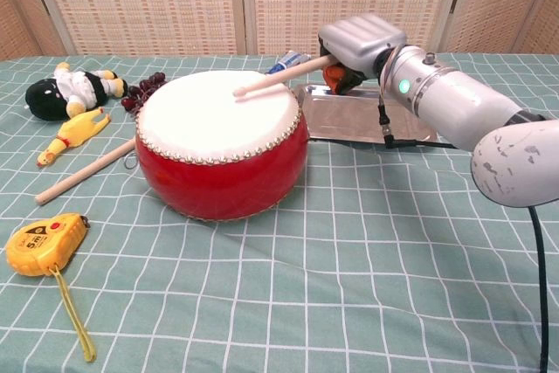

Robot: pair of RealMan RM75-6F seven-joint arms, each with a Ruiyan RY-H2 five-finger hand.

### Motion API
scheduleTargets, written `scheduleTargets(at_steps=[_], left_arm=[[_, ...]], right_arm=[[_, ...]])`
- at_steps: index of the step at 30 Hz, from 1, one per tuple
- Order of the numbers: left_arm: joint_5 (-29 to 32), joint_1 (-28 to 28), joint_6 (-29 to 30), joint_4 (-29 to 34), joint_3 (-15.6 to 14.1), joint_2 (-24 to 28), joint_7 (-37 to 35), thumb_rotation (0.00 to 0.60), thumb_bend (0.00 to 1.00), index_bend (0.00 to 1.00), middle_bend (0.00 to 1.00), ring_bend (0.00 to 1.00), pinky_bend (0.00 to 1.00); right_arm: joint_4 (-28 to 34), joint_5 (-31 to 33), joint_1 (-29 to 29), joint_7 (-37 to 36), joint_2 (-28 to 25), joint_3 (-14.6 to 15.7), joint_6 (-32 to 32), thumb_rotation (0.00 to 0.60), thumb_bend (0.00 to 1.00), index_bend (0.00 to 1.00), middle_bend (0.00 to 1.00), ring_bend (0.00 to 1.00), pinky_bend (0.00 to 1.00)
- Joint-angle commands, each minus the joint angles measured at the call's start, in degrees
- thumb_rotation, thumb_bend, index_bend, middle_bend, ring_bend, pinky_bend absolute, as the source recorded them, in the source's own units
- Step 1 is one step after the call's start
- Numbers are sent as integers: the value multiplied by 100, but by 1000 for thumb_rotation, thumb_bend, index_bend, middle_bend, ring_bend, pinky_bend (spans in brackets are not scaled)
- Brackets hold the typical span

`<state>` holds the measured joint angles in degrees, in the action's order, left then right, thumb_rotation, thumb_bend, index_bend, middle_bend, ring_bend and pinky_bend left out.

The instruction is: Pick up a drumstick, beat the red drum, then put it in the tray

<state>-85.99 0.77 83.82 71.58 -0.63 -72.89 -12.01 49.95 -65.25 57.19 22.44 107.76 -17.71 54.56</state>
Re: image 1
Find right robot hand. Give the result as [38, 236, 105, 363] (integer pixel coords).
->
[317, 14, 410, 95]

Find wooden drumstick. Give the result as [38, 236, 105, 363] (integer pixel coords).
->
[232, 54, 337, 98]
[34, 136, 139, 206]

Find stainless steel tray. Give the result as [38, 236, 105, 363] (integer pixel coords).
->
[291, 82, 438, 147]

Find red drum white skin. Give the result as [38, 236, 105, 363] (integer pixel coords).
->
[134, 69, 310, 221]

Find blue white toothpaste tube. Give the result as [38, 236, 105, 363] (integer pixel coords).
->
[266, 52, 311, 77]

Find dark red grape bunch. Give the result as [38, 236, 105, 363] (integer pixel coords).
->
[121, 71, 167, 113]

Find woven bamboo folding screen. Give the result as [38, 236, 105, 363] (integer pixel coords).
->
[0, 0, 559, 62]

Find green checked tablecloth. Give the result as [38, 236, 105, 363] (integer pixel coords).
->
[0, 52, 559, 373]

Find yellow rubber chicken toy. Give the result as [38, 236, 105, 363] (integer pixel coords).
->
[36, 107, 112, 168]

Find black white plush doll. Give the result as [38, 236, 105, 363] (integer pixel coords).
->
[24, 61, 129, 122]

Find yellow tape measure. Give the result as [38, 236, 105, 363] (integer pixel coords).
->
[4, 212, 97, 363]

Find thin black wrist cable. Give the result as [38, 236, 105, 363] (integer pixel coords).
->
[377, 100, 456, 149]

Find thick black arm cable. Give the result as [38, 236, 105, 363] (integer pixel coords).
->
[528, 205, 549, 373]

